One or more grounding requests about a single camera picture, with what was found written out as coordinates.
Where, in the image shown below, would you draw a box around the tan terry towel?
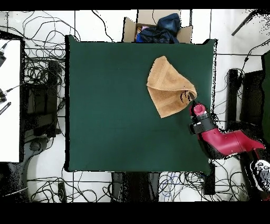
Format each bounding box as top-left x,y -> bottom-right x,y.
146,55 -> 198,119

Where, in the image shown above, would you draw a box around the dark blue clothes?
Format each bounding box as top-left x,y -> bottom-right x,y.
136,13 -> 182,44

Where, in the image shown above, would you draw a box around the grey chair base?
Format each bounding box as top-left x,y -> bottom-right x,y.
23,136 -> 51,165

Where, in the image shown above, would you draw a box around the black flat strip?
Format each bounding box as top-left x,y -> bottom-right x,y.
0,101 -> 12,116

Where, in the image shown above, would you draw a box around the black rod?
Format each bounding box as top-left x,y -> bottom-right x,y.
231,9 -> 259,36

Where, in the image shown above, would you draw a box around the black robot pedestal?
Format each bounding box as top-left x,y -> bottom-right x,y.
111,171 -> 161,202

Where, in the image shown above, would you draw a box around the blue cable bundle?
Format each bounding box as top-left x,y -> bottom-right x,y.
158,171 -> 204,200

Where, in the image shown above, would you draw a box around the black metal frame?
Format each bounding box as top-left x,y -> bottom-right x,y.
224,68 -> 264,133
21,60 -> 62,138

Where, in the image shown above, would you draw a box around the black rectangular block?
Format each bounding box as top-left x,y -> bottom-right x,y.
203,163 -> 216,195

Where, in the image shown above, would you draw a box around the white desk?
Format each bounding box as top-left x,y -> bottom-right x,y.
0,39 -> 22,163

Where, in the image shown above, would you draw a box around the cardboard box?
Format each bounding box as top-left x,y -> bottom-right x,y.
122,9 -> 193,44

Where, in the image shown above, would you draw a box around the dark green table cloth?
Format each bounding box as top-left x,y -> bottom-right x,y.
65,34 -> 217,173

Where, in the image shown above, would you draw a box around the single black cable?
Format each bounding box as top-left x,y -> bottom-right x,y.
91,10 -> 114,42

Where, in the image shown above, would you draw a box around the green covered table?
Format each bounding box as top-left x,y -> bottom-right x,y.
260,50 -> 270,144

